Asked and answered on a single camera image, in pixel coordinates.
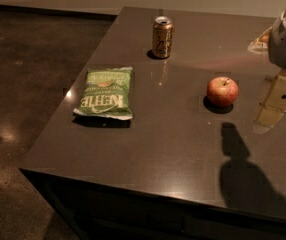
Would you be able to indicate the green Kettle chip bag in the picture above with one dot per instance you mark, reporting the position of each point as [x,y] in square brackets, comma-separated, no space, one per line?
[106,94]

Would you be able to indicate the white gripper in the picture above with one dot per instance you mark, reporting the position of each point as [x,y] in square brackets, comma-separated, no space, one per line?
[285,44]

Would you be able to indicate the orange soda can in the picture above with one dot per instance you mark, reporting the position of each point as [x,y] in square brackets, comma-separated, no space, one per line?
[162,37]

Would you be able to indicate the red apple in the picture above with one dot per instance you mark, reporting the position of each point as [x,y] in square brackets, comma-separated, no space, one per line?
[222,91]

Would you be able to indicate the dark table cabinet base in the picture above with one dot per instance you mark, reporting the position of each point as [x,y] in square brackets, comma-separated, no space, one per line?
[98,212]

